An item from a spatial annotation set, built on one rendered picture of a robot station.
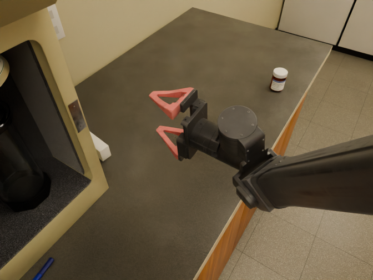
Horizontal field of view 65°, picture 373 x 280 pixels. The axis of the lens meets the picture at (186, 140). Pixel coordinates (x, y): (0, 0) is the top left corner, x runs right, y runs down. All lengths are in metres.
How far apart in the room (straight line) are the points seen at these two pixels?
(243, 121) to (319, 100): 2.31
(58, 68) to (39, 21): 0.08
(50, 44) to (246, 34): 1.03
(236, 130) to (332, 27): 2.95
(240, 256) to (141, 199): 1.05
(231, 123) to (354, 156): 0.22
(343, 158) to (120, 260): 0.54
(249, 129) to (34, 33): 0.33
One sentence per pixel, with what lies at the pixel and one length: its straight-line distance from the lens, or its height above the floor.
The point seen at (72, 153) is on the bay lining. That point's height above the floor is 1.09.
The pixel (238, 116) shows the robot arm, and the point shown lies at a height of 1.29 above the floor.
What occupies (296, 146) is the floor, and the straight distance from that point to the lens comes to 2.26.
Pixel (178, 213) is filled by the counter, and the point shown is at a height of 0.94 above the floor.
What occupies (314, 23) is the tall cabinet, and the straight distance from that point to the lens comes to 3.36.
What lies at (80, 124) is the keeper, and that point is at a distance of 0.61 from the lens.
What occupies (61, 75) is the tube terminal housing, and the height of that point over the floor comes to 1.29.
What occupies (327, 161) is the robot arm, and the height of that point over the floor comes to 1.39.
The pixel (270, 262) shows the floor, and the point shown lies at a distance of 1.74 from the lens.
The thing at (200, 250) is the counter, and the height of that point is 0.94.
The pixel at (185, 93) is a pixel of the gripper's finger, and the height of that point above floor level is 1.26.
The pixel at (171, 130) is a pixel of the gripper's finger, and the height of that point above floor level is 1.15.
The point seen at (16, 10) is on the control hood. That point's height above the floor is 1.43.
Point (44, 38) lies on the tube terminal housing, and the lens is 0.51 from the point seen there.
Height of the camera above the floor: 1.58
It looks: 47 degrees down
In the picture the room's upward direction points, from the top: straight up
